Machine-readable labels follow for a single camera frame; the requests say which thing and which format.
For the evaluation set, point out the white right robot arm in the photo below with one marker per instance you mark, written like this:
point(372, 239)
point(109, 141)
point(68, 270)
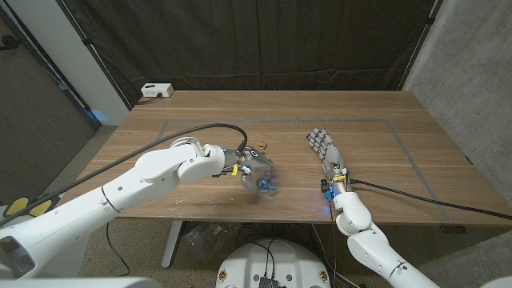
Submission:
point(360, 240)

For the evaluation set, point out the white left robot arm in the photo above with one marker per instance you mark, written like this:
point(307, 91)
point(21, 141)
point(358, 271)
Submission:
point(160, 172)

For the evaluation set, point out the wrist connector yellow tag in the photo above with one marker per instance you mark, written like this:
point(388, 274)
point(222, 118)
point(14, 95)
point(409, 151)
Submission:
point(340, 177)
point(234, 170)

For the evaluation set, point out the right wrist connector yellow tag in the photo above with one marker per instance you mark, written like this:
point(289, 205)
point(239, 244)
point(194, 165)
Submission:
point(340, 177)

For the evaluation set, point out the black fabric curtain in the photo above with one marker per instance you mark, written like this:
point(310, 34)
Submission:
point(260, 40)

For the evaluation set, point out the clear plastic bag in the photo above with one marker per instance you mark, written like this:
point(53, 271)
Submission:
point(206, 236)

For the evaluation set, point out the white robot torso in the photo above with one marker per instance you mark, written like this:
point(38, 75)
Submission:
point(248, 264)

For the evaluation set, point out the yellow toy car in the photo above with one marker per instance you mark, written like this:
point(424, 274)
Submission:
point(262, 145)

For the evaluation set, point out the yellow black foot pedal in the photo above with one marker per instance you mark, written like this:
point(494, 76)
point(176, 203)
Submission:
point(16, 206)
point(42, 208)

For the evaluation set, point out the white power socket box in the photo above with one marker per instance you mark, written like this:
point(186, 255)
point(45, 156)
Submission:
point(157, 90)

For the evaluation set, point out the clear tape roll green core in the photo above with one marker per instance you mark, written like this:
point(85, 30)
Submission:
point(273, 191)

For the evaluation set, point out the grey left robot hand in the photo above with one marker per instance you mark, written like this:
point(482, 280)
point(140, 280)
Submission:
point(256, 162)

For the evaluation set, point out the grey table leg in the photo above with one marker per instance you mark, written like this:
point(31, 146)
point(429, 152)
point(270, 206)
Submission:
point(172, 244)

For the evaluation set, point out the black curtain stand pole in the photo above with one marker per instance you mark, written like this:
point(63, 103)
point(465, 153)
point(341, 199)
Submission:
point(420, 42)
point(96, 56)

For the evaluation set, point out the black box on torso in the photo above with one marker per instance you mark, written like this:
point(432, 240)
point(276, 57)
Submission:
point(269, 282)

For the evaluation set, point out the left wrist connector yellow tag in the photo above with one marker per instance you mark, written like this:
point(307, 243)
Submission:
point(234, 170)

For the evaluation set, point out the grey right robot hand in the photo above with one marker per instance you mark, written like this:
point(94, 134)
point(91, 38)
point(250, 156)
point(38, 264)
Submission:
point(330, 156)

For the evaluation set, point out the dark wooden door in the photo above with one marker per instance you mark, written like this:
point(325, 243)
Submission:
point(32, 120)

